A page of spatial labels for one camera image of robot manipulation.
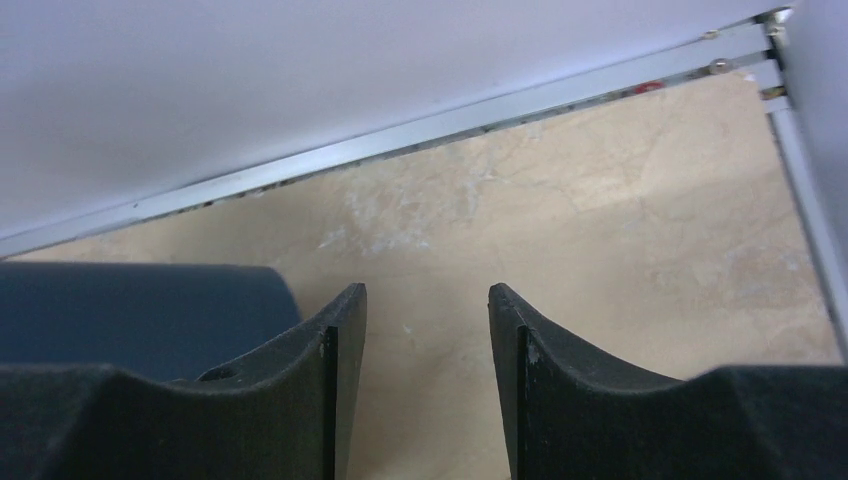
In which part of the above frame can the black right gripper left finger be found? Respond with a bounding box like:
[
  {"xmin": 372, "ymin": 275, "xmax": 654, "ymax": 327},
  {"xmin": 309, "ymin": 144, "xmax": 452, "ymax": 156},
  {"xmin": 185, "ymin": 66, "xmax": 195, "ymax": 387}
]
[{"xmin": 1, "ymin": 283, "xmax": 367, "ymax": 479}]

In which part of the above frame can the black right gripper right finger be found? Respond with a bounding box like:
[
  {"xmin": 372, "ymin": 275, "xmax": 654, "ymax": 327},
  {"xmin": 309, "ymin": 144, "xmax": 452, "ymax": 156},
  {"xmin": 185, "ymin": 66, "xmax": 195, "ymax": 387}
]
[{"xmin": 488, "ymin": 283, "xmax": 847, "ymax": 479}]

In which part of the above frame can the dark navy cylindrical bin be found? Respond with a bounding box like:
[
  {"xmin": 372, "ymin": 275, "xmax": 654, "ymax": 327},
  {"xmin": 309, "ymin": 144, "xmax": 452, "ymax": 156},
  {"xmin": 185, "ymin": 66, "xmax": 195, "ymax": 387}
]
[{"xmin": 1, "ymin": 262, "xmax": 301, "ymax": 381}]

